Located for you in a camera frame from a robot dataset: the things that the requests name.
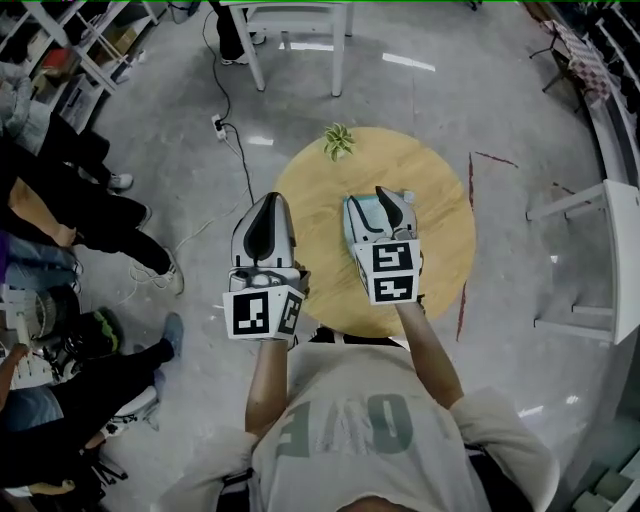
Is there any white round helmet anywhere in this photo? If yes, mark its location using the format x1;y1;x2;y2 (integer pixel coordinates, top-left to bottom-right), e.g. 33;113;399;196
107;384;161;436

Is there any small potted plant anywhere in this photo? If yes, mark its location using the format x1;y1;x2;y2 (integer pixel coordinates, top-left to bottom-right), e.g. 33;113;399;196
322;123;357;162

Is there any white shelving unit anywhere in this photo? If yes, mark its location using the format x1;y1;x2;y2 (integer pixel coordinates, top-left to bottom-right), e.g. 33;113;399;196
0;0;162;134
582;0;640;184

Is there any black green headgear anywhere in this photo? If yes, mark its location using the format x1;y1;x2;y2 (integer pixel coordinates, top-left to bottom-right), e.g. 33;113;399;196
74;307;124;359

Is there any black power cable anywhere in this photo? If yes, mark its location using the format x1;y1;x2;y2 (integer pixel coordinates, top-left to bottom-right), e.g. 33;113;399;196
201;7;232;126
222;122;257;205

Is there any person's beige printed shirt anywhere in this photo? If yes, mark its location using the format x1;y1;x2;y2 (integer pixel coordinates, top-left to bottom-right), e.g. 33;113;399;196
159;339;561;512

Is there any white power cable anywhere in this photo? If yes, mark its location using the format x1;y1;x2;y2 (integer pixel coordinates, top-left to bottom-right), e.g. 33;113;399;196
117;137;251;306

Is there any black shoulder strap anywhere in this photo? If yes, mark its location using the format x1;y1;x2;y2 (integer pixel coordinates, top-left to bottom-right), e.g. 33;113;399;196
462;442;534;512
222;467;255;512

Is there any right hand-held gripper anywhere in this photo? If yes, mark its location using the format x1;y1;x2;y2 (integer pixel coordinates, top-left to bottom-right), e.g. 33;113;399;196
343;185;426;307

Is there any checkered cloth table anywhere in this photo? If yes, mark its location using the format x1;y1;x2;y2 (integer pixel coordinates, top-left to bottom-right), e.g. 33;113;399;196
529;19;614;116

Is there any cardboard box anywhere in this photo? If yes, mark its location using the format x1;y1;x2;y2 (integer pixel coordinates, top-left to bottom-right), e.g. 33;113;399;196
102;24;139;59

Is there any person's right forearm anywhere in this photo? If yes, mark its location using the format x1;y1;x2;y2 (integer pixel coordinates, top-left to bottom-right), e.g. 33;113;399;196
393;299;465;412

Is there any person's left forearm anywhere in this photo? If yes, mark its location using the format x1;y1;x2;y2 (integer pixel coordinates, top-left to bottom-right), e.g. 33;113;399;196
243;337;292;437

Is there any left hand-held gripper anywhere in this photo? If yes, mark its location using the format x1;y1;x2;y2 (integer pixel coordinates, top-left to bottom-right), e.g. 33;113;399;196
222;192;309;342

